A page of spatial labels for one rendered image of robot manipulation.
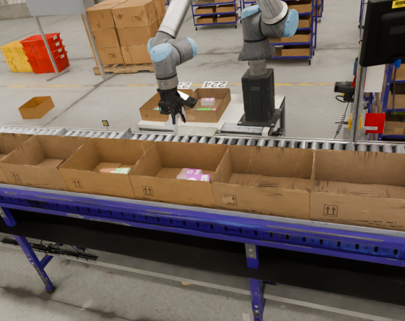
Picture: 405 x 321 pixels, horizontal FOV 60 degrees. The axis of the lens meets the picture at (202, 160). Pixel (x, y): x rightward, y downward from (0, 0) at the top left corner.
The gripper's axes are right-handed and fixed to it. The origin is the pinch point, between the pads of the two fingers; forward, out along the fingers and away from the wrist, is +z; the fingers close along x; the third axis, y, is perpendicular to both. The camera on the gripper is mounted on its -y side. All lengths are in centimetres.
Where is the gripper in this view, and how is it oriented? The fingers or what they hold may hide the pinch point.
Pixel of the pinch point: (181, 127)
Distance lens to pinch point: 161.4
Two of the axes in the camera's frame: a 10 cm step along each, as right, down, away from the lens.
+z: 1.5, 8.2, 5.5
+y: -9.4, -0.6, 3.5
